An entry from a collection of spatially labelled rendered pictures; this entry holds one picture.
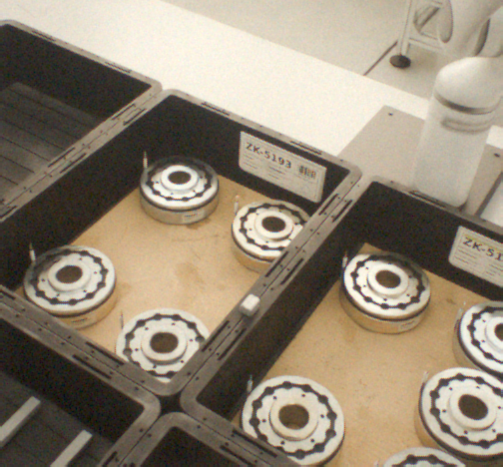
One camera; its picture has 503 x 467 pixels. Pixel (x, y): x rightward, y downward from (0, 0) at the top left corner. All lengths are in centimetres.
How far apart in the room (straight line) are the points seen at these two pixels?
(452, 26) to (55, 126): 57
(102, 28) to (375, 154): 67
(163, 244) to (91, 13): 84
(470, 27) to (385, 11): 232
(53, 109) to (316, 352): 57
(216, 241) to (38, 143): 32
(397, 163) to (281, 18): 197
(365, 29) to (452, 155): 207
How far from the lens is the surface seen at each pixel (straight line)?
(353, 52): 300
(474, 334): 89
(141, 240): 97
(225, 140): 102
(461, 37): 102
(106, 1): 175
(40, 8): 174
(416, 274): 93
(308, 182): 98
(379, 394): 85
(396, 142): 130
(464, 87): 108
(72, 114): 119
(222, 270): 94
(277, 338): 85
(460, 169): 115
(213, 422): 69
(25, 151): 113
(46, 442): 81
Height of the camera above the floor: 152
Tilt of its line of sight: 43 degrees down
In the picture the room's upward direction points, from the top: 5 degrees clockwise
